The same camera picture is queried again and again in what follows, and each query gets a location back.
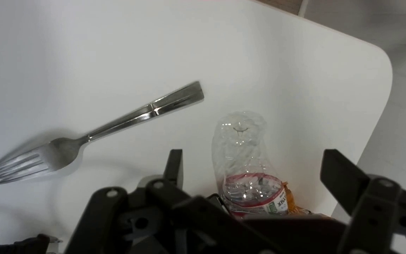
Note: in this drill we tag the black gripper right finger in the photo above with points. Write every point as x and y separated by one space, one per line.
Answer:
345 183

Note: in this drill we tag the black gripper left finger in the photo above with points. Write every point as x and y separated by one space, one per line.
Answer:
173 170

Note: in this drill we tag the clear plastic bottle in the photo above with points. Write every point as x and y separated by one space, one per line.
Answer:
248 184

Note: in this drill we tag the silver fork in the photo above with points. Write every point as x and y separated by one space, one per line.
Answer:
59 153

